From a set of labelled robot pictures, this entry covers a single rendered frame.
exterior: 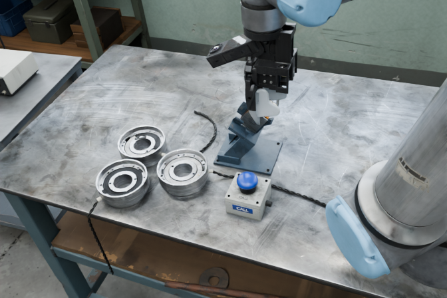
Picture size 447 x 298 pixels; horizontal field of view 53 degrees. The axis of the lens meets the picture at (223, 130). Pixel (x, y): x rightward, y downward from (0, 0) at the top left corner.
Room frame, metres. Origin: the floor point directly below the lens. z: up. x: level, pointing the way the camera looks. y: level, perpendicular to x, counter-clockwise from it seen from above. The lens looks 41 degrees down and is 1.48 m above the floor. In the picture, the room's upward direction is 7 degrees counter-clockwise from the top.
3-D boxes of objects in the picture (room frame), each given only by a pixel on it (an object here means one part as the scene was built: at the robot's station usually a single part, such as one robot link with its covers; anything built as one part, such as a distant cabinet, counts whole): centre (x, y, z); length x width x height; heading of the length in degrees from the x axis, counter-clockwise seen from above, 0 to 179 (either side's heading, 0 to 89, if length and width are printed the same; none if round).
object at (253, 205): (0.56, -0.04, 0.82); 0.08 x 0.07 x 0.05; 64
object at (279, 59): (0.68, -0.10, 1.06); 0.09 x 0.08 x 0.12; 66
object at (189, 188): (0.65, 0.09, 0.82); 0.10 x 0.10 x 0.04
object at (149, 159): (0.74, 0.18, 0.82); 0.10 x 0.10 x 0.04
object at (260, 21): (0.69, -0.09, 1.14); 0.08 x 0.08 x 0.05
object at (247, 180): (0.56, -0.03, 0.85); 0.04 x 0.04 x 0.05
